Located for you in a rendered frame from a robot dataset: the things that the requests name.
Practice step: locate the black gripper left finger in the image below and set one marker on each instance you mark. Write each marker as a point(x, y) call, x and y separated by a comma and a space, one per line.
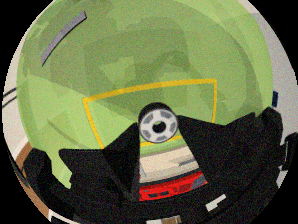
point(120, 161)

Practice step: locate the yellow rectangular outline on table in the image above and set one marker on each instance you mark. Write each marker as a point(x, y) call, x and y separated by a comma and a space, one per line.
point(142, 88)

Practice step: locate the black and grey wheel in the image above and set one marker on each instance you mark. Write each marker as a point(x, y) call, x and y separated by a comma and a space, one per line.
point(157, 133)

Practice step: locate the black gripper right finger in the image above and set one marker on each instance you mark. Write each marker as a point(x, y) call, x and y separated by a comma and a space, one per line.
point(211, 143)

